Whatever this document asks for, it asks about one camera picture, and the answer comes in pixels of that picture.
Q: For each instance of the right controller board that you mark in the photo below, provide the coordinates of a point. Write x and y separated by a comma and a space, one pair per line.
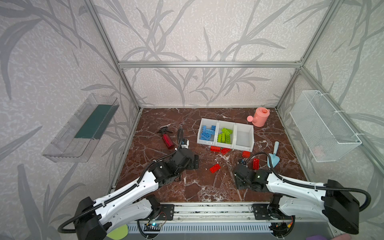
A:
282, 229

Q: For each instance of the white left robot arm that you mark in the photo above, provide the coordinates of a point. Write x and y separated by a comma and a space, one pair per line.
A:
95, 219

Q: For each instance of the green lego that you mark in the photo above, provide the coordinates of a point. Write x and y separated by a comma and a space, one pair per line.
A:
223, 138
228, 139
219, 138
226, 131

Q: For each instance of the white three-compartment bin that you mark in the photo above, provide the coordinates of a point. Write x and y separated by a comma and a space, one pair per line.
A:
242, 137

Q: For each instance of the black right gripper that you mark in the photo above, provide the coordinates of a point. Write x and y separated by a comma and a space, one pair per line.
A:
237, 178

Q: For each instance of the white wire mesh basket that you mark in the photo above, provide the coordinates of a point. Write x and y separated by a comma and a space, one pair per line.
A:
327, 134

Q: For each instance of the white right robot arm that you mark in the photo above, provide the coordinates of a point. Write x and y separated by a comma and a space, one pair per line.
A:
294, 198

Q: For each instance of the clear wall shelf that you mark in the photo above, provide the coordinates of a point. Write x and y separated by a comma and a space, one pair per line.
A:
79, 137

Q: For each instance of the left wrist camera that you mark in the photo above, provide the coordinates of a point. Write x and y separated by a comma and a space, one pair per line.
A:
185, 143

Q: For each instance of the light blue trowel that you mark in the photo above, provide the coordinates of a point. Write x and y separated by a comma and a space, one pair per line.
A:
274, 158

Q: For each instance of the small red lego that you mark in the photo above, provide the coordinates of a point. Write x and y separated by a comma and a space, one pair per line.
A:
246, 154

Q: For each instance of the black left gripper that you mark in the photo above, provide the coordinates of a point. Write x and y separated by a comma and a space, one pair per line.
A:
194, 161

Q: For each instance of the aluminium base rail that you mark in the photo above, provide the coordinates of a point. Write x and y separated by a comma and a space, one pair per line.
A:
239, 212

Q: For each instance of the left controller board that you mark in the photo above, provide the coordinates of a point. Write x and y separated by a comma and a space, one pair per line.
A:
153, 227

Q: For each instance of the controller board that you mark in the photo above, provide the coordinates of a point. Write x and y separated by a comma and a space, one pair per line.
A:
153, 227
282, 229

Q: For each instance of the pink watering can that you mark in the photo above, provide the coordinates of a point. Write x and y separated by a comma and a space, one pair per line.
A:
260, 117

